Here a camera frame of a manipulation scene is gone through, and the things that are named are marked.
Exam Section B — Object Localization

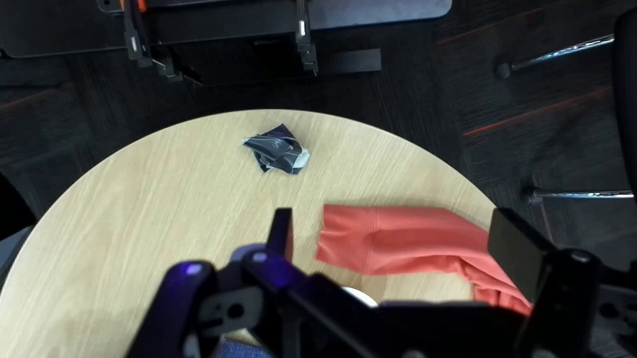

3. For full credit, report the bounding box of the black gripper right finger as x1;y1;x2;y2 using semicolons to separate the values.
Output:
488;206;604;358

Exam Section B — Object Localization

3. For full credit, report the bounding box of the black office chair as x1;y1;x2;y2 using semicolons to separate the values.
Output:
494;5;637;206

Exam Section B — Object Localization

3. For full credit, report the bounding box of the orange and black clamp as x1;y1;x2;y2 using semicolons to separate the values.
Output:
98;0;186;83

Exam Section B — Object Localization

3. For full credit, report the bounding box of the black binder clip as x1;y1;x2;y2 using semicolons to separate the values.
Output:
241;122;313;176

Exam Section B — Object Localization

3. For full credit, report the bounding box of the white bowl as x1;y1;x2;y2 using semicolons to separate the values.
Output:
343;283;381;307

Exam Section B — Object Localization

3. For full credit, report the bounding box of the orange cloth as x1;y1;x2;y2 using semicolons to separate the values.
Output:
315;202;534;315

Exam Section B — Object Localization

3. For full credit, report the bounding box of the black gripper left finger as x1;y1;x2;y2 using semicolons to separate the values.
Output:
128;206;321;358

